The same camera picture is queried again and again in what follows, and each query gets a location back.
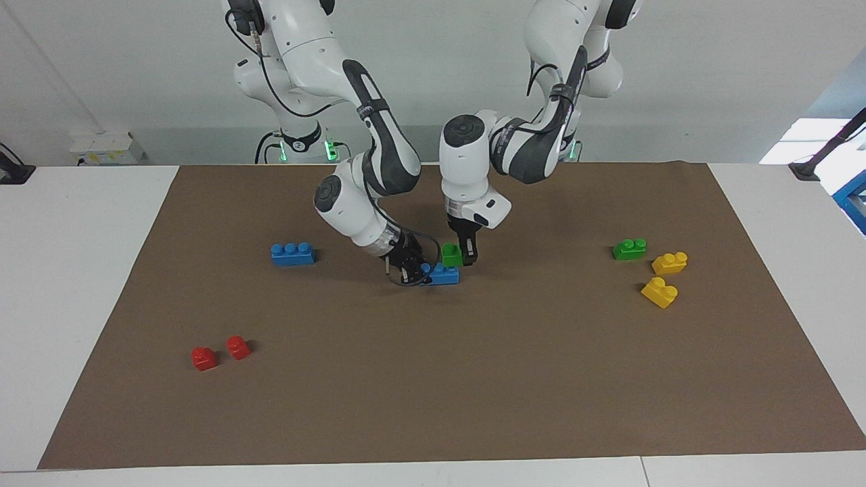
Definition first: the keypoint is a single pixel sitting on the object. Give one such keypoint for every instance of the red one-stud toy brick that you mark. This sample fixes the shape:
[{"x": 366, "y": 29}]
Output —
[
  {"x": 238, "y": 348},
  {"x": 203, "y": 359}
]

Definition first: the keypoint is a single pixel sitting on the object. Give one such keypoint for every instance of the white panel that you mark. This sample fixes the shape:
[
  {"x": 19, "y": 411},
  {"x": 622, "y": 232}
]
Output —
[{"x": 798, "y": 138}]

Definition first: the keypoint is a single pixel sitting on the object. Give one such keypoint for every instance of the blue three-stud toy brick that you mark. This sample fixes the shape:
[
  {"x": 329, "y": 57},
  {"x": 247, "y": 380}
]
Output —
[
  {"x": 444, "y": 276},
  {"x": 292, "y": 256}
]

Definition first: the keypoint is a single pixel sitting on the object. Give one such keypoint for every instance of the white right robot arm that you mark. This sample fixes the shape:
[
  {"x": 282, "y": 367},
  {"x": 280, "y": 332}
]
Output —
[{"x": 304, "y": 47}]

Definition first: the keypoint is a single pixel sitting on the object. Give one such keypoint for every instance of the brown table mat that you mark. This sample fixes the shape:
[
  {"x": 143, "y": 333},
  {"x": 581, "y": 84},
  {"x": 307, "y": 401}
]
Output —
[{"x": 433, "y": 379}]

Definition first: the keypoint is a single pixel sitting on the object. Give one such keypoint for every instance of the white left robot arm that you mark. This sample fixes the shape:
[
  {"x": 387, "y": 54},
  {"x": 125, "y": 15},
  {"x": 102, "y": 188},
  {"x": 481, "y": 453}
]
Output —
[{"x": 534, "y": 149}]

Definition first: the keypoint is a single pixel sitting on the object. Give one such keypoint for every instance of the black table clamp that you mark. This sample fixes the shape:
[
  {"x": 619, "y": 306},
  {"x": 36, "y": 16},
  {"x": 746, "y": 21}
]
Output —
[{"x": 15, "y": 173}]

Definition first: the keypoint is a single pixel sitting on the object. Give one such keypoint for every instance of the green two-stud toy brick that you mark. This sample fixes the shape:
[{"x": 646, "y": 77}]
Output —
[
  {"x": 629, "y": 250},
  {"x": 452, "y": 256}
]

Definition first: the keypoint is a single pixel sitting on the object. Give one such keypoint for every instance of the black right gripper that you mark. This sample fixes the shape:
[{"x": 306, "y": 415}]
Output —
[{"x": 404, "y": 253}]

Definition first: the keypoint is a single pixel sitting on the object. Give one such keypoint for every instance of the black stand with rod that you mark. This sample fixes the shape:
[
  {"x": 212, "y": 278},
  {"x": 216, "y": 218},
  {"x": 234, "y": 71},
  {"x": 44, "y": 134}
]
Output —
[{"x": 805, "y": 169}]

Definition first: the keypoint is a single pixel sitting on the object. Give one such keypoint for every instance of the blue metal frame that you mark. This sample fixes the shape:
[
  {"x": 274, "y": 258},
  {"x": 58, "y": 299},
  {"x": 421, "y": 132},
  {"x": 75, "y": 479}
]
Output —
[{"x": 854, "y": 196}]

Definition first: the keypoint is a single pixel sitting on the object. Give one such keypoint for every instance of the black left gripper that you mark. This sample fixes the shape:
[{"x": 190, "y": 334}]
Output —
[{"x": 463, "y": 231}]

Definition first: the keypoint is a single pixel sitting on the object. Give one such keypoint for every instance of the yellow two-stud toy brick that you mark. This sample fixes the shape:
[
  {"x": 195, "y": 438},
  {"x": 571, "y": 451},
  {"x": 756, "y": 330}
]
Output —
[
  {"x": 670, "y": 264},
  {"x": 659, "y": 293}
]

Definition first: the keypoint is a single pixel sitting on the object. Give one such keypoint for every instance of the white power strip box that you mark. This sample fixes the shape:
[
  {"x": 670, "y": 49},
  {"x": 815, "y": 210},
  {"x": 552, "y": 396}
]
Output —
[{"x": 105, "y": 149}]

